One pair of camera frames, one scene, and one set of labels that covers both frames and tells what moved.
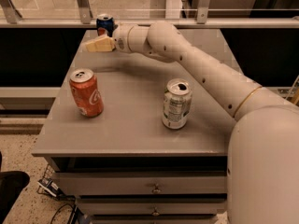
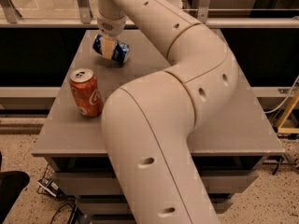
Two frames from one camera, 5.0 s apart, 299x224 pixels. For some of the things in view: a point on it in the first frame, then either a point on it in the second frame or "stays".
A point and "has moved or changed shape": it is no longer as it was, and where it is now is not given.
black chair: [11, 183] stays
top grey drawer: [142, 183] stays
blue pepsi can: [105, 24] has moved or changed shape
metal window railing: [10, 16] stays
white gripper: [121, 38] -> [112, 26]
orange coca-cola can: [86, 92] stays
